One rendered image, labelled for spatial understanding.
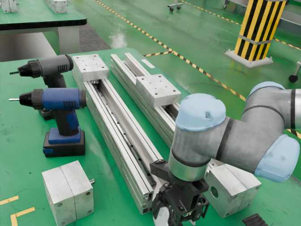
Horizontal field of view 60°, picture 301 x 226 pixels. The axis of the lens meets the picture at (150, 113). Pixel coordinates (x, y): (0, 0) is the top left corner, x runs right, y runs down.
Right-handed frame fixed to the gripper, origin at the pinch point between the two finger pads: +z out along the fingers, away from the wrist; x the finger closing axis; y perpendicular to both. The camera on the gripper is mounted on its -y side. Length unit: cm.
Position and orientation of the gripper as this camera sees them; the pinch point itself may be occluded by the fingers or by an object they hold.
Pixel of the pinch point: (168, 219)
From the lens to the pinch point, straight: 68.8
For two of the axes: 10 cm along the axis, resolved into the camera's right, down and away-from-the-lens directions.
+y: 4.3, 5.5, -7.2
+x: 9.0, -1.8, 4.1
